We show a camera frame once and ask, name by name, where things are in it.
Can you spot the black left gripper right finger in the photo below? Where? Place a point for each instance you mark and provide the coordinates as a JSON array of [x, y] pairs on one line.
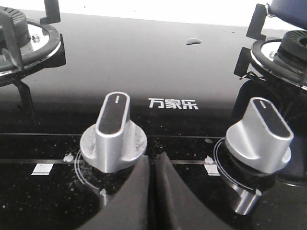
[[179, 208]]

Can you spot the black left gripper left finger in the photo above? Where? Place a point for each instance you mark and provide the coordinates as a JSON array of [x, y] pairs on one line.
[[128, 209]]

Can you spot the right black pot support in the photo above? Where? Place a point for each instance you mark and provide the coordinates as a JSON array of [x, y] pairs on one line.
[[257, 63]]

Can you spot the black pot support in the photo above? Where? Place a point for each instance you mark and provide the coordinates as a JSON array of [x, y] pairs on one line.
[[44, 41], [257, 63]]

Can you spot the left black pot support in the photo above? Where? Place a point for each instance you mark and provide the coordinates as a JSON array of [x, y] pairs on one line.
[[44, 41]]

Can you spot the blue pot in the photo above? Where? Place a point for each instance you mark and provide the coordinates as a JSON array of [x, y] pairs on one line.
[[291, 11]]

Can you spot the silver left stove knob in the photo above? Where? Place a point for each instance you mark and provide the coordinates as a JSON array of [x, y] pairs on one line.
[[114, 142]]

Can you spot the silver stove knob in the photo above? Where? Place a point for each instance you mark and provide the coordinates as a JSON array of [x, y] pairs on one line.
[[261, 138], [114, 142]]

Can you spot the silver right stove knob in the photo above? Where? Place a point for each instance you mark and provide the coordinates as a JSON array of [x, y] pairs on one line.
[[261, 138]]

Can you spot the black glass gas stove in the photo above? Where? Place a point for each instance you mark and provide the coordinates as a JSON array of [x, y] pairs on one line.
[[183, 94]]

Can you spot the right black burner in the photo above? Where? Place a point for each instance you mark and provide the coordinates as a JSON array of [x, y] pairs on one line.
[[292, 52]]

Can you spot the black burner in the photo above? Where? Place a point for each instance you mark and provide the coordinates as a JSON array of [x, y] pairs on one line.
[[292, 52], [20, 25]]

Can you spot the left black burner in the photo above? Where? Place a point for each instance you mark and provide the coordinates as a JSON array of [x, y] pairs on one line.
[[20, 25]]

